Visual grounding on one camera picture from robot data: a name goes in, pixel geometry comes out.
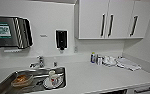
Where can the steel paper towel dispenser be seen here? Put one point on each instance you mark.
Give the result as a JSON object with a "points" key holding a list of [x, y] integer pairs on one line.
{"points": [[7, 32]]}

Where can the white cup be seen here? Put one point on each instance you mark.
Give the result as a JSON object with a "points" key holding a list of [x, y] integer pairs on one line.
{"points": [[52, 77]]}

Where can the small clear bottle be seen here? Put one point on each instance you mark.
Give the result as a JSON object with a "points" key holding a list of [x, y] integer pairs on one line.
{"points": [[99, 59]]}

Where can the chrome sink faucet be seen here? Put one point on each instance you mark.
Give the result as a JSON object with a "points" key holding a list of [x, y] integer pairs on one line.
{"points": [[40, 61]]}

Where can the stainless steel sink basin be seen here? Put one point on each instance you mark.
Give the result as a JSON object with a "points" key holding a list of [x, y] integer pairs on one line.
{"points": [[34, 87]]}

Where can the blue dish soap bottle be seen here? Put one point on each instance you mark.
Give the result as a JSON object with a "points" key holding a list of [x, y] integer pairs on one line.
{"points": [[93, 58]]}

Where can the small wall label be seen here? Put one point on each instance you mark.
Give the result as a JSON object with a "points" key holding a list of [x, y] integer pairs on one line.
{"points": [[43, 35]]}

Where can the white wall outlet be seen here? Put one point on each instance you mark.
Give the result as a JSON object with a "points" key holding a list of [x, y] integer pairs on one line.
{"points": [[75, 49]]}

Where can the black wall soap dispenser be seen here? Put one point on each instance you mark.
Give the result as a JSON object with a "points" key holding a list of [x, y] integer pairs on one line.
{"points": [[61, 39]]}

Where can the white wall cabinet, three doors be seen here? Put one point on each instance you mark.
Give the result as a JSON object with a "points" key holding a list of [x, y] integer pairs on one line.
{"points": [[119, 18]]}

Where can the bowl with orange leftovers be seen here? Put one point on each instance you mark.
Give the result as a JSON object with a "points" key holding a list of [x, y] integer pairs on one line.
{"points": [[22, 80]]}

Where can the chrome counter soap pump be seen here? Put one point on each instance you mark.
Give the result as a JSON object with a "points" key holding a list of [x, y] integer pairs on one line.
{"points": [[54, 63]]}

